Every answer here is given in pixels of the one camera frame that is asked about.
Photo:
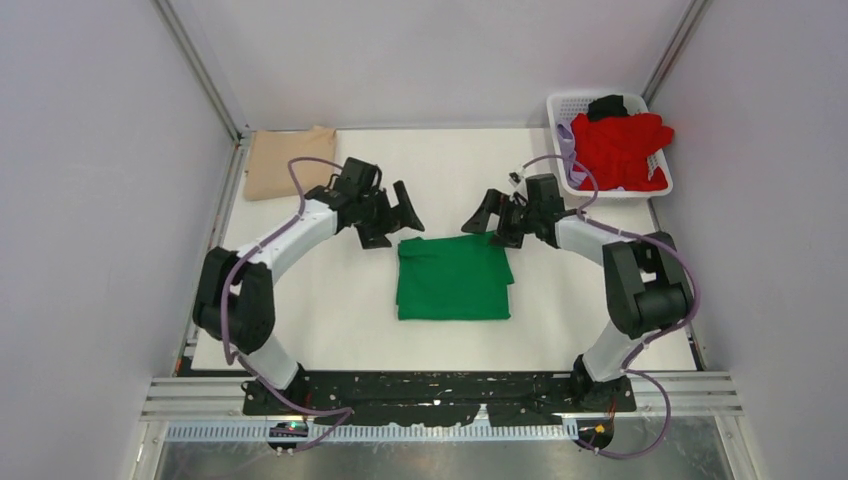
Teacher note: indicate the white plastic laundry basket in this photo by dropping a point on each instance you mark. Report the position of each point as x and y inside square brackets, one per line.
[564, 107]

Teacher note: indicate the aluminium frame rail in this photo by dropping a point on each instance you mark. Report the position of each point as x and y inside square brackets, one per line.
[199, 409]

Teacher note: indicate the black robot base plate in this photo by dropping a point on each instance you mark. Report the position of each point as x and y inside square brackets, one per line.
[443, 399]

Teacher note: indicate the lavender t-shirt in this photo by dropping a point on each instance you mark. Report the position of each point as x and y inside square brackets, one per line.
[566, 140]

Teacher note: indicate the red t-shirt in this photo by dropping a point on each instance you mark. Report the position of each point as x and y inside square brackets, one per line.
[616, 150]

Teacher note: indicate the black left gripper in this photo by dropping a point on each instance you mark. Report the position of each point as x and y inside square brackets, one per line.
[385, 216]

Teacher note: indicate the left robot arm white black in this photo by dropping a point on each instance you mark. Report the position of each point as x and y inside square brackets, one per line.
[234, 301]

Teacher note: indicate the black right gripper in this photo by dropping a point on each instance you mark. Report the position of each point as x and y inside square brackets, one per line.
[505, 219]

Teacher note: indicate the black t-shirt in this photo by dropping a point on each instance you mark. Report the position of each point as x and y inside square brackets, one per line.
[609, 106]

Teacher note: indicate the green t-shirt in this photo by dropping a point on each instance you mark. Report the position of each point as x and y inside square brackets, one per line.
[463, 278]

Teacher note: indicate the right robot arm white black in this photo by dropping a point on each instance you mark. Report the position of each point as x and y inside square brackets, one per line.
[647, 289]

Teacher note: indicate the folded beige t-shirt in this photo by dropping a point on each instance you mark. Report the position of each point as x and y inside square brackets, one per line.
[266, 172]

